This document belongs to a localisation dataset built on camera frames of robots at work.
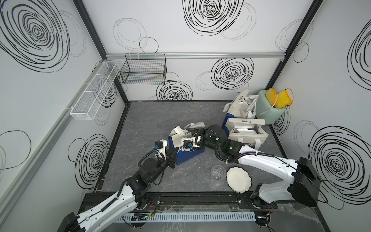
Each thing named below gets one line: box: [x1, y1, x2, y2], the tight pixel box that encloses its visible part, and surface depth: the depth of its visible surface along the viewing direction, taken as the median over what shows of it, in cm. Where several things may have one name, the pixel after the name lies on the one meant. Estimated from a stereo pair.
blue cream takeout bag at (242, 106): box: [222, 88, 259, 119], surface depth 87 cm
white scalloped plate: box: [226, 166, 252, 194], surface depth 82 cm
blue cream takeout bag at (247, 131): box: [225, 117, 269, 150], surface depth 75 cm
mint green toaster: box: [255, 89, 286, 125], surface depth 100 cm
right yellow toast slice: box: [276, 89, 292, 109], surface depth 98 cm
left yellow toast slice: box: [265, 87, 277, 107], surface depth 98 cm
